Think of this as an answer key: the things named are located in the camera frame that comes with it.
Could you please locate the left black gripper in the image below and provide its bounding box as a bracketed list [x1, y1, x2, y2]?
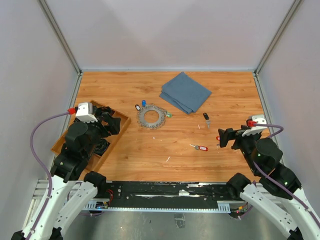
[76, 111, 121, 157]

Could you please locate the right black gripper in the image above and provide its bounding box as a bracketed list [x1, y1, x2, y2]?
[218, 124, 261, 173]

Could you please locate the metal disc with keyrings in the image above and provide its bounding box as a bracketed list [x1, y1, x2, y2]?
[136, 104, 168, 130]

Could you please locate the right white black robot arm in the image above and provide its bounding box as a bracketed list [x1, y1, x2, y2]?
[218, 128, 320, 240]

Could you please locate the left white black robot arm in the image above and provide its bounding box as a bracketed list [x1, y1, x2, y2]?
[11, 102, 121, 240]

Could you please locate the dark bundle in tray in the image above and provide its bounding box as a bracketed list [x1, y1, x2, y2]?
[94, 138, 110, 156]

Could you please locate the key with black tag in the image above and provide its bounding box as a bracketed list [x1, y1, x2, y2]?
[203, 112, 211, 129]

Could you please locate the folded blue cloth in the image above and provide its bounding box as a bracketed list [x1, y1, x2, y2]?
[159, 72, 212, 115]

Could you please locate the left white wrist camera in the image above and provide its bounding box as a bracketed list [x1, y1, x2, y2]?
[75, 102, 98, 123]

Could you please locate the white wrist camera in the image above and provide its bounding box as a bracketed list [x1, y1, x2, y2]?
[75, 102, 98, 123]
[242, 114, 267, 137]

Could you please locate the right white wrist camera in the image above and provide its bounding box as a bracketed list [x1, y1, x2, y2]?
[242, 114, 267, 137]

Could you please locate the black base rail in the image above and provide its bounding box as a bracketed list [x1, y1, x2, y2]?
[77, 180, 241, 211]

